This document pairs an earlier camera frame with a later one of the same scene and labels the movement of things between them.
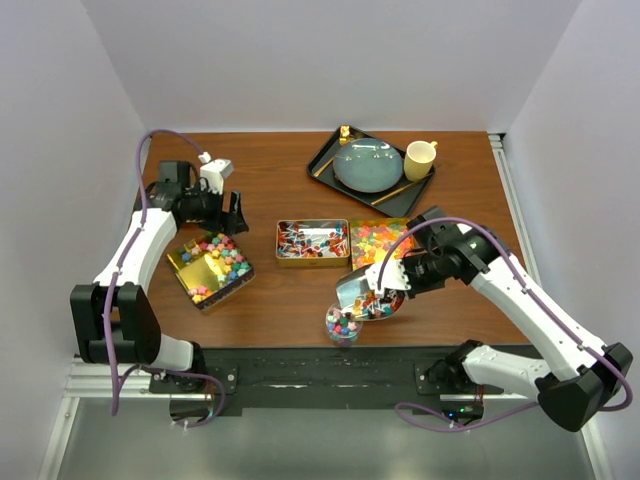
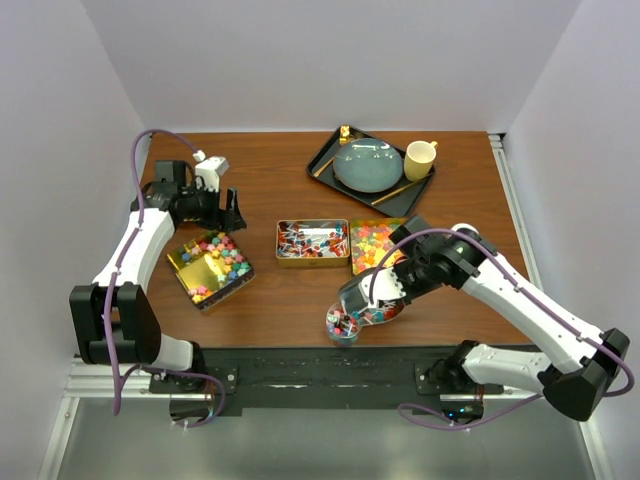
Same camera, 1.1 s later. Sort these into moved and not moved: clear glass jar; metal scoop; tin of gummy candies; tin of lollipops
Moved: metal scoop
Not moved: tin of gummy candies; clear glass jar; tin of lollipops
